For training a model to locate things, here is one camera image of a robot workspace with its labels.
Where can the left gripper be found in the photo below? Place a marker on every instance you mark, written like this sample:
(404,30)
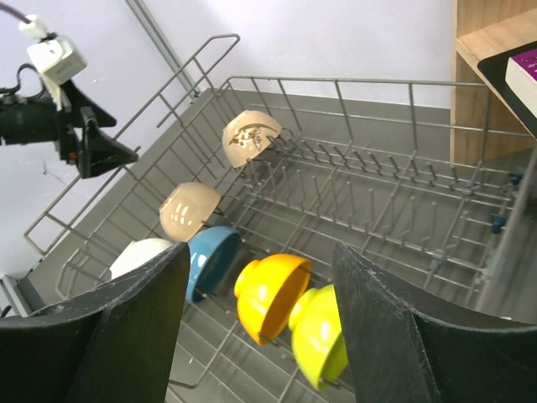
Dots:
(80,140)

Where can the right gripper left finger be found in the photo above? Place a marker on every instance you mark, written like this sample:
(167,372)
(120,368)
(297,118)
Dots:
(114,343)

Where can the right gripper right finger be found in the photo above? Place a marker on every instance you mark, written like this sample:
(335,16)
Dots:
(405,344)

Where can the yellow-green bowl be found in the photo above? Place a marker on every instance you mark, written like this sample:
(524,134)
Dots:
(317,341)

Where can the white bowl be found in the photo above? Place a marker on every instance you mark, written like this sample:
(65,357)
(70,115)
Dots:
(136,254)

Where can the tan speckled bowl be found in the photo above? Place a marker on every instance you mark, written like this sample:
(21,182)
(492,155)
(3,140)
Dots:
(186,209)

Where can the blue bowl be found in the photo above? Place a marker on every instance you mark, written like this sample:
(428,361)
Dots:
(212,252)

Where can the orange bowl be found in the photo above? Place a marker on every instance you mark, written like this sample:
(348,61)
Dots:
(267,290)

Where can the cream bowl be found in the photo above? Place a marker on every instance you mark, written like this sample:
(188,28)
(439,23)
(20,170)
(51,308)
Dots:
(247,135)

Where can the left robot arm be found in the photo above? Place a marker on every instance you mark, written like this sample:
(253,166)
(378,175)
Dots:
(28,120)

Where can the aluminium corner profile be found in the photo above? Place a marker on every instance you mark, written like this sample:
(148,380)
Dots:
(152,28)

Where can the wooden shelf unit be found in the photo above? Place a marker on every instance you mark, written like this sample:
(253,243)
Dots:
(483,126)

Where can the black notebook on shelf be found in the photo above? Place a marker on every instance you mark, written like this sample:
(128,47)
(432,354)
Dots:
(493,69)

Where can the purple green book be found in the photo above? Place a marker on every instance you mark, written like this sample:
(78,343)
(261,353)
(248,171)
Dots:
(520,77)

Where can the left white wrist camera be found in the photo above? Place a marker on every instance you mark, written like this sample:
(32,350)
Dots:
(55,57)

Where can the grey wire dish rack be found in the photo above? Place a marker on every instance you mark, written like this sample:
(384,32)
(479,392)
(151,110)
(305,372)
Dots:
(368,165)

